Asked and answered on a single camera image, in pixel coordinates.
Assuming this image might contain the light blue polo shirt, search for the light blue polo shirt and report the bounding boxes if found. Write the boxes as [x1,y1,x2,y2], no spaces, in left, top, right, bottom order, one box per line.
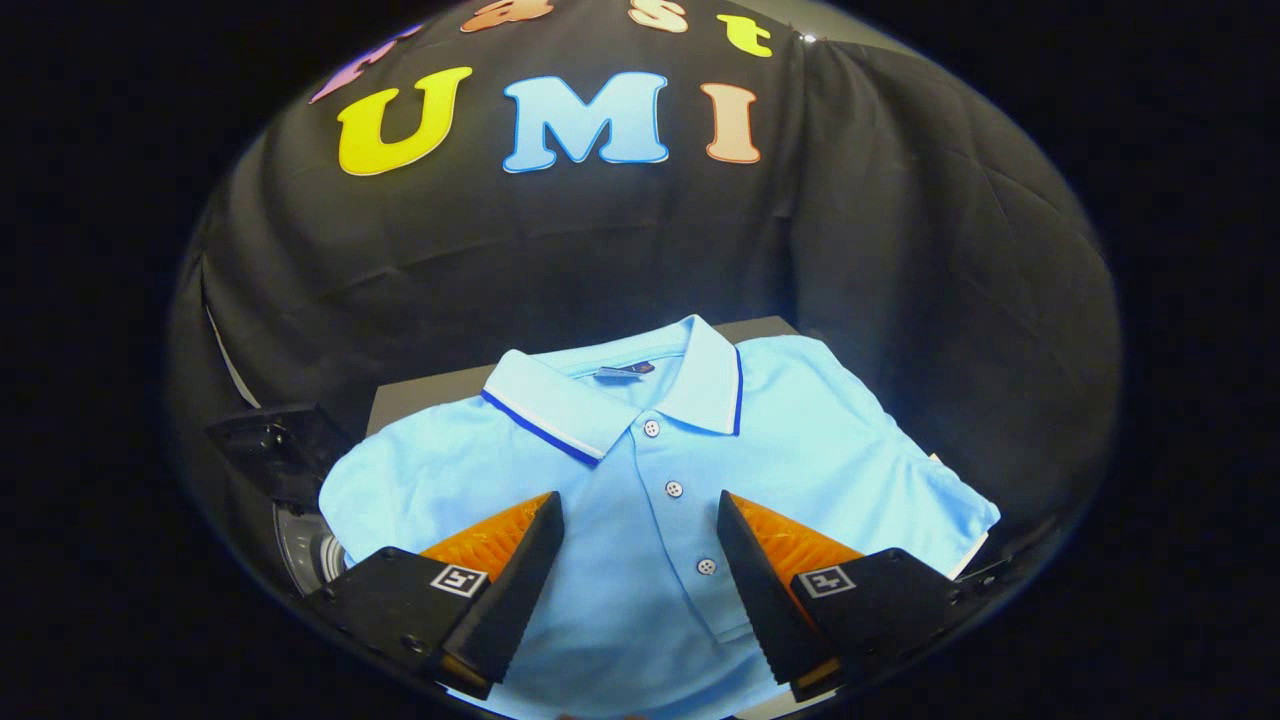
[318,315,1001,720]

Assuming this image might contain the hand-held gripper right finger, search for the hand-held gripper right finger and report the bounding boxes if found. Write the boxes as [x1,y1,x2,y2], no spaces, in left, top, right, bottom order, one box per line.
[717,490,986,703]

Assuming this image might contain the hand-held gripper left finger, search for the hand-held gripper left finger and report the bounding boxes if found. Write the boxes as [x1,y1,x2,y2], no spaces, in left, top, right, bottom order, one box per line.
[300,491,565,701]

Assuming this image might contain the black backdrop cloth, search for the black backdrop cloth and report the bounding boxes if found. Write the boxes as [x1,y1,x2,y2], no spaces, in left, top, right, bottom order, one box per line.
[165,0,1121,561]

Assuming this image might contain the beige cabinet with dark frame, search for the beige cabinet with dark frame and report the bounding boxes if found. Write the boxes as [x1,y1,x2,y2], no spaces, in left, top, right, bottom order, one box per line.
[365,317,801,436]

